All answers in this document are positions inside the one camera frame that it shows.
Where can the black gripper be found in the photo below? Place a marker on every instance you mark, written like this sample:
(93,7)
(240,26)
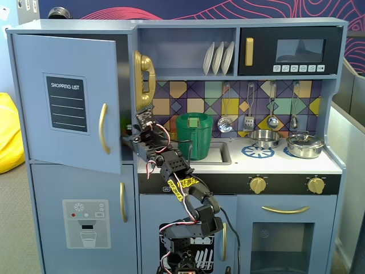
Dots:
(136,140)

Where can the blue shopping list cabinet door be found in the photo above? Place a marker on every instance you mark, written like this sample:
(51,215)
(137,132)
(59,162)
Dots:
(34,114)

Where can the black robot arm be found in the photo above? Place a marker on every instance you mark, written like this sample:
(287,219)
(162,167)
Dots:
(205,199)

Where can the blue dishwasher print door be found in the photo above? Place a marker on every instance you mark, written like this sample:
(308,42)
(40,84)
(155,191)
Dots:
(148,208)

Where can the blue ice dispenser cabinet door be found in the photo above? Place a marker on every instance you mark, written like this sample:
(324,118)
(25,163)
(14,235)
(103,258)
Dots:
(51,185)

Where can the open steel toy pot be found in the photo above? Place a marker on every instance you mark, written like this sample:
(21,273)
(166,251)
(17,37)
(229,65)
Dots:
(265,137)

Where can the blue oven door with window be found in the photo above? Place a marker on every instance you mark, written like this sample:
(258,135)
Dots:
(245,228)

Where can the grey cabinet with stickers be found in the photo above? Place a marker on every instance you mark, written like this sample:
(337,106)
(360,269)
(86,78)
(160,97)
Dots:
(27,11)

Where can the gold toy telephone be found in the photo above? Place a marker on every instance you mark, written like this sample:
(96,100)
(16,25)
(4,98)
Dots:
(144,80)

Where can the green plastic pitcher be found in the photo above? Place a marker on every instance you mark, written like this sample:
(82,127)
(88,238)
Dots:
(201,142)

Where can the grey toy sink basin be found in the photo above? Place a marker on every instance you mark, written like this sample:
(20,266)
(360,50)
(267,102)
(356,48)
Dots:
(223,154)

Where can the steel slotted skimmer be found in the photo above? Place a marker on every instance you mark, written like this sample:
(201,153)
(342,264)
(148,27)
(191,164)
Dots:
(225,125)

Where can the white toy plate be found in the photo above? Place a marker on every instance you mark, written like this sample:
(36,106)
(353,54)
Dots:
(228,58)
(218,58)
(208,58)

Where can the steel toy spatula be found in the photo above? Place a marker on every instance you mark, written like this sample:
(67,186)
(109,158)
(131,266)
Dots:
(248,124)

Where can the yellow beanbag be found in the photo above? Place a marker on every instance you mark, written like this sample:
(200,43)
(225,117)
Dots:
(10,137)

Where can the gold oven knob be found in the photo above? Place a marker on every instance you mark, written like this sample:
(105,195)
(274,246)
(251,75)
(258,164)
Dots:
(257,185)
(316,185)

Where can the blue wooden toy kitchen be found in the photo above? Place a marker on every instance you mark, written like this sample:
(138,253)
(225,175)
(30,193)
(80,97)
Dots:
(199,23)

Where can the steel toy ladle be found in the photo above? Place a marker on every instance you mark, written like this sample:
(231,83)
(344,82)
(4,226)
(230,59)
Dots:
(272,122)

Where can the black round object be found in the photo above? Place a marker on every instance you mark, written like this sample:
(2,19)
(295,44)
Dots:
(59,13)

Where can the hanging silver spoon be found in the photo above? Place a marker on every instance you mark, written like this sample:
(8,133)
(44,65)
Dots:
(294,121)

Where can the steel toy pot with lid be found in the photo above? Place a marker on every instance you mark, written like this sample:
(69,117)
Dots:
(305,145)

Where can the black toy microwave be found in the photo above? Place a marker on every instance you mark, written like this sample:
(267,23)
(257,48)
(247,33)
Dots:
(299,34)

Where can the light blue desk divider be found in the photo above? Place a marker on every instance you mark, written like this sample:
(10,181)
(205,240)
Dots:
(350,171)

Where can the grey partition panel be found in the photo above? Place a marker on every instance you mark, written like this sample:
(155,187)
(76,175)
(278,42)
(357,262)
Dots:
(355,82)

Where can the small wrist camera board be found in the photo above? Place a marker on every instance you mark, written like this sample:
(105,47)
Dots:
(145,117)

